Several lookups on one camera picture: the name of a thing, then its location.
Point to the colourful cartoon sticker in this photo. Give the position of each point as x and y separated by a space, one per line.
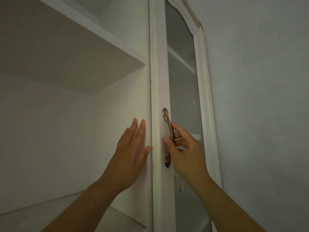
180 187

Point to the white glass-panel cabinet door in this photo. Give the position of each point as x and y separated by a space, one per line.
161 70

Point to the person's left hand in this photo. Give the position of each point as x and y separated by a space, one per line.
125 164

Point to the white cabinet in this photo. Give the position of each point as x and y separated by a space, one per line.
72 57

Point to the person's right forearm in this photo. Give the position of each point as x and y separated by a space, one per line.
227 207

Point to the person's left forearm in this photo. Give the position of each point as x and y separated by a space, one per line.
89 207

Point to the person's right hand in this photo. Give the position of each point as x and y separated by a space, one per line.
190 161

